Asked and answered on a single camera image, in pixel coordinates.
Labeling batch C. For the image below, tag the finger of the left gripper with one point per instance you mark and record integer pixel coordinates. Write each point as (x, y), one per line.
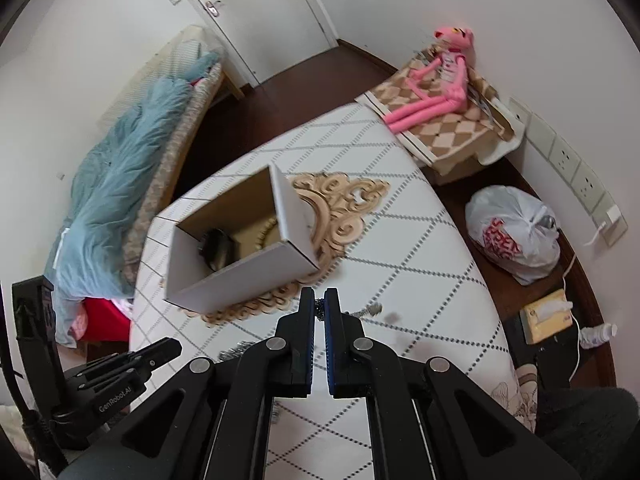
(152, 356)
(102, 368)

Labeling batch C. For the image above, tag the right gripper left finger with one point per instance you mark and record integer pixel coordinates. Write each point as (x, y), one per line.
(294, 363)

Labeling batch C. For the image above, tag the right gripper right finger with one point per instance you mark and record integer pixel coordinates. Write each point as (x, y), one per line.
(346, 375)

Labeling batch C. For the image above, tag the patterned tablecloth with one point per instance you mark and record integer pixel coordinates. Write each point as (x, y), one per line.
(409, 259)

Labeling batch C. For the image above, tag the light blue duvet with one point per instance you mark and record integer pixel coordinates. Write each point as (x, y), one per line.
(116, 190)

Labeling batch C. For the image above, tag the white cardboard box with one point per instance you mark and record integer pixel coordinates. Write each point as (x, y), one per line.
(269, 223)

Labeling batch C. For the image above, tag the black watch in box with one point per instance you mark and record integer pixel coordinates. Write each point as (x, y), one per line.
(217, 249)

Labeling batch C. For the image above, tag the beige patterned mattress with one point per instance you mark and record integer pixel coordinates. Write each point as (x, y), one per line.
(170, 169)

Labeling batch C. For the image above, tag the white plastic shopping bag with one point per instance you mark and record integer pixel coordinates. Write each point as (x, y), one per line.
(515, 230)

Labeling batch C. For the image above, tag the yellow tissue box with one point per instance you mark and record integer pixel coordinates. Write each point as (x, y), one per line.
(546, 317)

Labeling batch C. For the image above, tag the small white bottle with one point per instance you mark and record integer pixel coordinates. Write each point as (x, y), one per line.
(594, 337)

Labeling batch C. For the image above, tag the pink panther plush toy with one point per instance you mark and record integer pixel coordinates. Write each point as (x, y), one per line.
(441, 86)

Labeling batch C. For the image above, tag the white door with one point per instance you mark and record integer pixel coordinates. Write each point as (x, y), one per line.
(269, 36)

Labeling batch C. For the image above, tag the wall socket strip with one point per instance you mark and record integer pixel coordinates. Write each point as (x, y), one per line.
(575, 173)

